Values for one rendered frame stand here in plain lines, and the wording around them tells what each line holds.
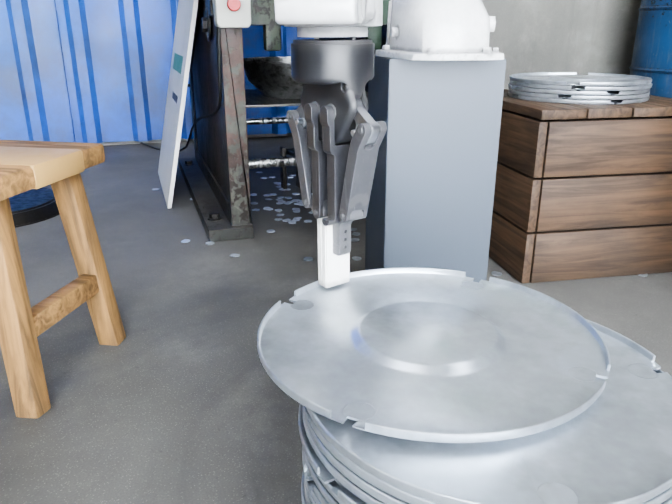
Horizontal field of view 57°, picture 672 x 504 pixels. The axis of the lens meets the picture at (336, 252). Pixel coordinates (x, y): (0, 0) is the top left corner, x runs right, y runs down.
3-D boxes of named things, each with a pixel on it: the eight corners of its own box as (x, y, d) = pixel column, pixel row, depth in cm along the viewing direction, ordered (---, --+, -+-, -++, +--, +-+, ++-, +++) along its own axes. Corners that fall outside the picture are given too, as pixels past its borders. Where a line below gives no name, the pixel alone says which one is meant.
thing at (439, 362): (626, 309, 58) (628, 302, 58) (574, 504, 34) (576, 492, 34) (355, 257, 71) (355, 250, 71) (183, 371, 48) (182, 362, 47)
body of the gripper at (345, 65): (395, 36, 54) (392, 142, 57) (338, 35, 60) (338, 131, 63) (325, 37, 49) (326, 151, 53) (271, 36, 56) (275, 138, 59)
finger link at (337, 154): (352, 102, 57) (362, 103, 56) (353, 217, 61) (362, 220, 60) (318, 105, 55) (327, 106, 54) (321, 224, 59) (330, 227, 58)
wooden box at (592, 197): (686, 271, 132) (721, 105, 120) (521, 284, 125) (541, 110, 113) (582, 217, 169) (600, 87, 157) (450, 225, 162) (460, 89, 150)
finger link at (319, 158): (312, 104, 56) (304, 102, 57) (313, 221, 60) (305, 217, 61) (346, 101, 58) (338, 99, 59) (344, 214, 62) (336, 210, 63)
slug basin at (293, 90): (378, 99, 167) (379, 60, 164) (254, 103, 157) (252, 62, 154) (339, 88, 197) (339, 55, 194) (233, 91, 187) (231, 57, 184)
